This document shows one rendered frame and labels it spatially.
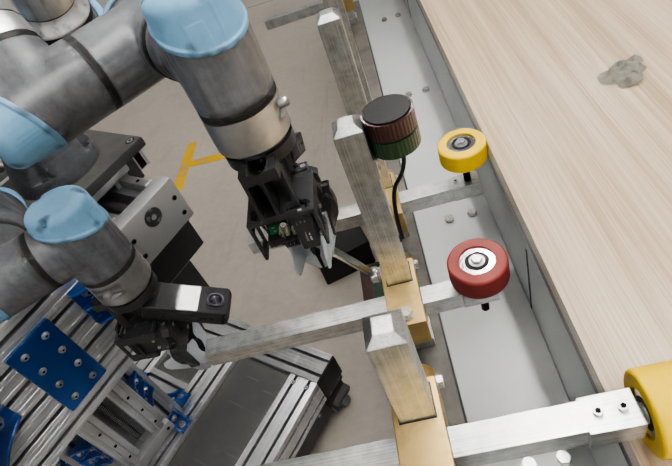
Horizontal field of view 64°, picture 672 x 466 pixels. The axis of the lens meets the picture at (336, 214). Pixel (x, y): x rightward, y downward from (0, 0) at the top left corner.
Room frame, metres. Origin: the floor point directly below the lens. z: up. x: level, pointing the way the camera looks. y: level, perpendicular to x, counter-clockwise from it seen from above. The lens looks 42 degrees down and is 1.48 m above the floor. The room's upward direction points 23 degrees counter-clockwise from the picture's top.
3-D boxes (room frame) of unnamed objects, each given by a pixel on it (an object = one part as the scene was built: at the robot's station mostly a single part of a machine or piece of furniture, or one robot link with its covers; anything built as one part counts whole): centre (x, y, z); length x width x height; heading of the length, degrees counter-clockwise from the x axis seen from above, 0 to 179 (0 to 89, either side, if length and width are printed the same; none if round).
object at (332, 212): (0.46, 0.02, 1.08); 0.05 x 0.02 x 0.09; 79
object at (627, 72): (0.69, -0.54, 0.91); 0.09 x 0.07 x 0.02; 107
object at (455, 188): (0.73, -0.04, 0.81); 0.44 x 0.03 x 0.04; 78
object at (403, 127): (0.50, -0.10, 1.14); 0.06 x 0.06 x 0.02
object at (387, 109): (0.50, -0.09, 1.04); 0.06 x 0.06 x 0.22; 78
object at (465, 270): (0.45, -0.15, 0.85); 0.08 x 0.08 x 0.11
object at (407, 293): (0.49, -0.05, 0.85); 0.14 x 0.06 x 0.05; 168
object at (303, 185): (0.45, 0.04, 1.15); 0.09 x 0.08 x 0.12; 169
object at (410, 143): (0.50, -0.10, 1.11); 0.06 x 0.06 x 0.02
